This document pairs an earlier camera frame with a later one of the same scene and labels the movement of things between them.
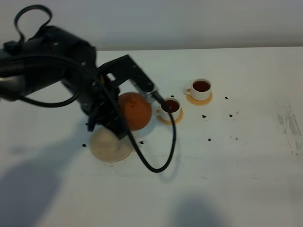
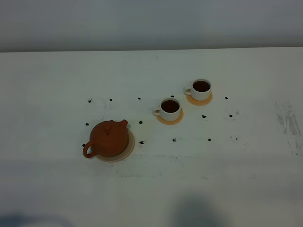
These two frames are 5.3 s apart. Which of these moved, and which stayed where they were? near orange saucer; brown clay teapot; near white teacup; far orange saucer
Moved: brown clay teapot
Stayed: far orange saucer; near white teacup; near orange saucer
